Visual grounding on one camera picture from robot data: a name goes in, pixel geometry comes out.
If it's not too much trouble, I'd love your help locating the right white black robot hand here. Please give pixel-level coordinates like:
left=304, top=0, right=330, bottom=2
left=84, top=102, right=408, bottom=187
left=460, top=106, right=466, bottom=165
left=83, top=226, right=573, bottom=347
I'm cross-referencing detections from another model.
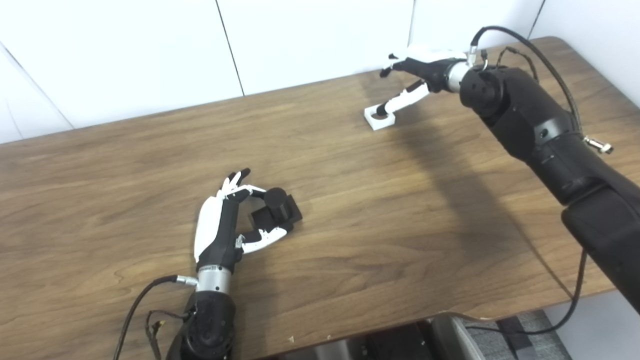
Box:
left=376, top=46, right=468, bottom=117

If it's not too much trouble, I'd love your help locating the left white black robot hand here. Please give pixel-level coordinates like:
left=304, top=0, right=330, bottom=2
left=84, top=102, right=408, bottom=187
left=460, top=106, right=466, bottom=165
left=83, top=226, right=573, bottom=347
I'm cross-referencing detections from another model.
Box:
left=193, top=168, right=288, bottom=273

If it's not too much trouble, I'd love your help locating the black peg with square base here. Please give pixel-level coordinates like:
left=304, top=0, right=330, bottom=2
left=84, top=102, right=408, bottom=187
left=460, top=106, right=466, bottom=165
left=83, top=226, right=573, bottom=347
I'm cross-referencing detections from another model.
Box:
left=248, top=187, right=304, bottom=236

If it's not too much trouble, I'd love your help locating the white square piece with hole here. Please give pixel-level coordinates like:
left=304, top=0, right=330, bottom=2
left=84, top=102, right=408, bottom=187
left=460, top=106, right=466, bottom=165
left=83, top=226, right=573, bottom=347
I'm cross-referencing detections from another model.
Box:
left=364, top=102, right=397, bottom=131

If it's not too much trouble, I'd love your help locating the black robot torso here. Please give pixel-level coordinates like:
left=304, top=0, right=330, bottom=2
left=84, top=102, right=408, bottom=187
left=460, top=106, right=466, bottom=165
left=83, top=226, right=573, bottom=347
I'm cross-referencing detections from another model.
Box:
left=270, top=312, right=571, bottom=360

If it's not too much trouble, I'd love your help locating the thin right arm wire bundle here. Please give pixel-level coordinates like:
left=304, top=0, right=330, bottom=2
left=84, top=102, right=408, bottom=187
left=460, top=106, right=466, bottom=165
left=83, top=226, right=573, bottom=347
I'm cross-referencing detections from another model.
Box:
left=480, top=46, right=540, bottom=81

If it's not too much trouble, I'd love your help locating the thin arm wire bundle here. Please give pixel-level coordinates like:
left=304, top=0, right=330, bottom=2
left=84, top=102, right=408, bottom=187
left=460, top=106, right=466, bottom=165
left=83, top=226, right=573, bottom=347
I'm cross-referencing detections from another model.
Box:
left=480, top=46, right=540, bottom=81
left=145, top=309, right=193, bottom=360

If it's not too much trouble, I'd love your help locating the thin left arm wire bundle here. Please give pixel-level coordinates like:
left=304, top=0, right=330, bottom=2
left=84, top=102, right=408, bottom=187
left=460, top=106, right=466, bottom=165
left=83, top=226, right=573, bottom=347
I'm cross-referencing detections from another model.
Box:
left=145, top=309, right=193, bottom=360

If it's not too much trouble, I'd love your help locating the thick black right wrist cable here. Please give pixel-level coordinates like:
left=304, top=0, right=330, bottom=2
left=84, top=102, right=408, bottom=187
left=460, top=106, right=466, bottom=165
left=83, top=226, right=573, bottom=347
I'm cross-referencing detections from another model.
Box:
left=465, top=26, right=614, bottom=335

